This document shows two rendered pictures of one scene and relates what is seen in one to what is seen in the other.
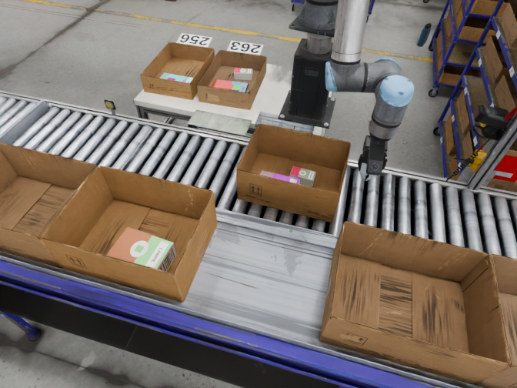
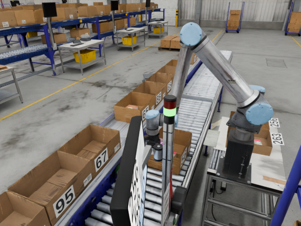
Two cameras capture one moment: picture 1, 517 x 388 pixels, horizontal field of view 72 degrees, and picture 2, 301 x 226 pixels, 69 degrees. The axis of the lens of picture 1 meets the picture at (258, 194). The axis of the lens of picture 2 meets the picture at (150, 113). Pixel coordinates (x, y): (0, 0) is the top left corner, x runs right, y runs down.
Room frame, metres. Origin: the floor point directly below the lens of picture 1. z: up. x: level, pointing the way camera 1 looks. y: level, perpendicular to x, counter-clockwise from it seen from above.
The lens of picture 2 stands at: (1.07, -1.70, 2.01)
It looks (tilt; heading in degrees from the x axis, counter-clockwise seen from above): 28 degrees down; 98
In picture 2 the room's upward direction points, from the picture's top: straight up
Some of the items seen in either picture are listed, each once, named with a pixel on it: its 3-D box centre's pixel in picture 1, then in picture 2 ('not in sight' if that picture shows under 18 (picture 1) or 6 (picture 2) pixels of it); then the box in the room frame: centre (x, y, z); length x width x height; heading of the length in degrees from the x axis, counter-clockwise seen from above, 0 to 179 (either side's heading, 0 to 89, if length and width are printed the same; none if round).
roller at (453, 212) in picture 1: (455, 235); (130, 217); (0.79, -0.77, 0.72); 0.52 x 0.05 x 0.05; 166
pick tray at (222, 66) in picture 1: (234, 78); (247, 138); (1.73, 0.15, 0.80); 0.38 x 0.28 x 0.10; 168
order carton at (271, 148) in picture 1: (294, 170); (169, 148); (1.01, -0.14, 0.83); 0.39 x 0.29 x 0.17; 74
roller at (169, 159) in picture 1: (162, 170); (180, 126); (1.09, 0.43, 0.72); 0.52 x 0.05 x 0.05; 166
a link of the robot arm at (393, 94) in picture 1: (391, 101); (152, 119); (0.89, -0.39, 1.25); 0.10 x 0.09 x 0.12; 177
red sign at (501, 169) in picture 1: (501, 167); not in sight; (1.04, -0.99, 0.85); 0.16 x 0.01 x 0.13; 76
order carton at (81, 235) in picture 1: (138, 229); (135, 107); (0.61, 0.36, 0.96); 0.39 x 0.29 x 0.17; 76
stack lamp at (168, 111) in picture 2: not in sight; (169, 106); (1.03, -0.92, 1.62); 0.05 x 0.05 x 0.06
